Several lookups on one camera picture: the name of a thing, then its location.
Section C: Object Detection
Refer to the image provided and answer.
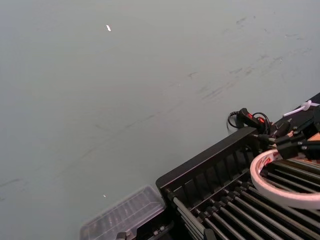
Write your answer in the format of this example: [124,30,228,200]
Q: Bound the roll of white tape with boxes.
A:
[249,149,320,210]

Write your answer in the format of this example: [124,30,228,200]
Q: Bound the clear plastic case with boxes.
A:
[79,184,167,240]

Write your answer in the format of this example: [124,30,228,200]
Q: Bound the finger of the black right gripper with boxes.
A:
[275,133,320,161]
[291,104,320,138]

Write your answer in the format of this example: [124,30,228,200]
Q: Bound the black rack with steel bars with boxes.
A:
[155,126,320,240]

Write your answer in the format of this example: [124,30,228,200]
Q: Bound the black table cloth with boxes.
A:
[149,91,320,240]

